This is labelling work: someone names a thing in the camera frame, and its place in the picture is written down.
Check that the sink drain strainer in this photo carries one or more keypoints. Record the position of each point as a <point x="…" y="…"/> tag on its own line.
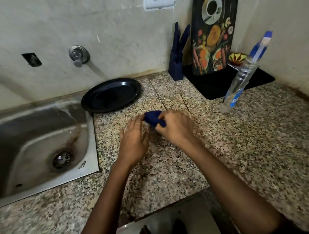
<point x="61" y="159"/>

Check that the person's right forearm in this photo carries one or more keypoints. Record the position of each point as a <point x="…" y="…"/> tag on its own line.
<point x="231" y="190"/>

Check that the printed cutting board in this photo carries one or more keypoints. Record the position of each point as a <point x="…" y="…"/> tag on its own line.
<point x="212" y="36"/>

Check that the dark blue knife block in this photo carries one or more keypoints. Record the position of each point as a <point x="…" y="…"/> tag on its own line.
<point x="178" y="56"/>

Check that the stainless steel sink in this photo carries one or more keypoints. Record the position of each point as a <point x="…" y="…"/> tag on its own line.
<point x="43" y="147"/>

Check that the small yellow patterned bowl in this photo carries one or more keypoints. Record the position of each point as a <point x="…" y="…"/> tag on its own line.
<point x="237" y="59"/>

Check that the person's left forearm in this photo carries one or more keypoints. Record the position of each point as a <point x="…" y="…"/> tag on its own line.
<point x="106" y="200"/>

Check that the black induction cooktop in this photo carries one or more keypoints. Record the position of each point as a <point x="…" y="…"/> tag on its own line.
<point x="217" y="83"/>

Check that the person's right hand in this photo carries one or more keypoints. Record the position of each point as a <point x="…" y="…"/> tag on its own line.
<point x="177" y="129"/>

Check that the white wall switch plate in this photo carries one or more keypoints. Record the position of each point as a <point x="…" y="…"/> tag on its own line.
<point x="158" y="3"/>

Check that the black round plate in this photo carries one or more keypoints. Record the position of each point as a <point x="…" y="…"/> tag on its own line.
<point x="111" y="95"/>

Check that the person's right fingers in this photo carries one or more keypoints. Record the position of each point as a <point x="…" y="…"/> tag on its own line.
<point x="162" y="123"/>

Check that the person's left hand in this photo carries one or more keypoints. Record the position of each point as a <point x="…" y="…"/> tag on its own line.
<point x="132" y="142"/>

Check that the dark blue cloth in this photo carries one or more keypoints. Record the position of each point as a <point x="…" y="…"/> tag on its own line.
<point x="154" y="118"/>

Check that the clear spray bottle blue nozzle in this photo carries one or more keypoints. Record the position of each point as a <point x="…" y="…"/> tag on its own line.
<point x="243" y="74"/>

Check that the chrome wall tap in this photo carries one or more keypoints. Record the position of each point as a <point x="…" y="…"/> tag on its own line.
<point x="78" y="56"/>

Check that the person's left thumb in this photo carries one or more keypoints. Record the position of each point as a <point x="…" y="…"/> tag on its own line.
<point x="146" y="136"/>

